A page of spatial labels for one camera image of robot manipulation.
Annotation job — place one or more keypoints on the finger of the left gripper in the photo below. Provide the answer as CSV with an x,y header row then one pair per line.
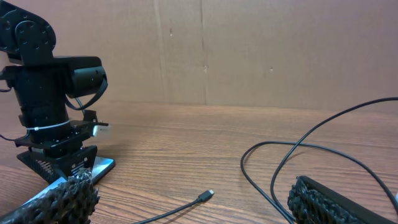
x,y
43,169
70,165

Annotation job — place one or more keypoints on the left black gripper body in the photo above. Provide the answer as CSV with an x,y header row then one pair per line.
x,y
60,139

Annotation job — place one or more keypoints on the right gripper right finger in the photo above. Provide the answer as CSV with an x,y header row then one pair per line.
x,y
311,202

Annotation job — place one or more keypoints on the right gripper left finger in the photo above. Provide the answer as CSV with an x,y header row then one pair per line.
x,y
73,201

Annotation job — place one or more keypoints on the blue Galaxy smartphone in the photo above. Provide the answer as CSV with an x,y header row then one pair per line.
x,y
101,167

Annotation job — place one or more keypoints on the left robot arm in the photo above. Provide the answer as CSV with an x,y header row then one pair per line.
x,y
54,95

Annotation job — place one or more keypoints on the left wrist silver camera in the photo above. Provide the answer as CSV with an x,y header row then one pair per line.
x,y
101,131

